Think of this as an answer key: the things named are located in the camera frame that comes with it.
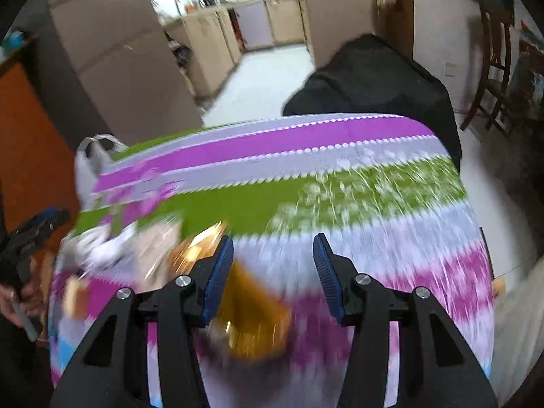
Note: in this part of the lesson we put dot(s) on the beige refrigerator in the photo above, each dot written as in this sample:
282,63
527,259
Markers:
114,51

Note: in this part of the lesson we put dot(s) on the person's left hand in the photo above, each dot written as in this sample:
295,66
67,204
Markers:
29,301

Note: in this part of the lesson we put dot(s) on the white plastic bag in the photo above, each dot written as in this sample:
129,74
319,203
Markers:
91,165

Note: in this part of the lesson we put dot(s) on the black cloth cover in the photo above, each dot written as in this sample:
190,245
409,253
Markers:
374,80

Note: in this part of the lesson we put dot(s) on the purple floral printed tablecloth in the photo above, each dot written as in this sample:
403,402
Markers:
340,187

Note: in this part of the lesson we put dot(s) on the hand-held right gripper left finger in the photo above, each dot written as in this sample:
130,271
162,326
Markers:
219,276

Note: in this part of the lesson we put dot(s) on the golden snack wrapper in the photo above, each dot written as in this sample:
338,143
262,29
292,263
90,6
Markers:
255,306

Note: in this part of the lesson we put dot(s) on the lower kitchen cabinets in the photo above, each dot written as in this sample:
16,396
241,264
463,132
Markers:
272,21

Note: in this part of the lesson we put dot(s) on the dark wooden chair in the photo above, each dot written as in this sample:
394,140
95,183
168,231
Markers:
493,68

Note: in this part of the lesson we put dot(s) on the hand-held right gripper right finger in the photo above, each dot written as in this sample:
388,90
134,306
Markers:
327,276

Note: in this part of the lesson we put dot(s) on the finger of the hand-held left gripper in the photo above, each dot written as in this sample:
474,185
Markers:
46,217

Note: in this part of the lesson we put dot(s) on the orange wooden cabinet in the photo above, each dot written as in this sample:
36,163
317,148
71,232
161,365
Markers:
34,148

